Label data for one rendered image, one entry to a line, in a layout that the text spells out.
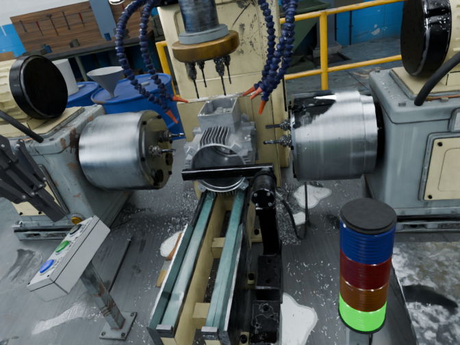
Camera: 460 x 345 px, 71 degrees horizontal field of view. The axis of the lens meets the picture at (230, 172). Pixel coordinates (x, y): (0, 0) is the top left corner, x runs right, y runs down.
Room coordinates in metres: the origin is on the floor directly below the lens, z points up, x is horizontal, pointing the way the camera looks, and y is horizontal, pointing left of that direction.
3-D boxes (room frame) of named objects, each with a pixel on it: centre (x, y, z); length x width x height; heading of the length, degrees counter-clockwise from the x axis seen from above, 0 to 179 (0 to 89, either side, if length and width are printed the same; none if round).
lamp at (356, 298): (0.27, -0.14, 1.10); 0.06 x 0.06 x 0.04
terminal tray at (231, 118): (0.91, -0.01, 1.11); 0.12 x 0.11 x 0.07; 165
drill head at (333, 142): (0.79, -0.32, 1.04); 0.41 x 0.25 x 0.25; 75
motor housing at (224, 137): (0.87, 0.00, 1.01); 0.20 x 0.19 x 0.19; 165
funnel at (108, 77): (2.30, 0.68, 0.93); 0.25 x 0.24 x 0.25; 175
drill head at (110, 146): (0.97, 0.35, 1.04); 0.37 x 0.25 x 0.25; 75
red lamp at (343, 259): (0.27, -0.14, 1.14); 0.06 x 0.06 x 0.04
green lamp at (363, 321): (0.27, -0.14, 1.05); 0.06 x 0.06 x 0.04
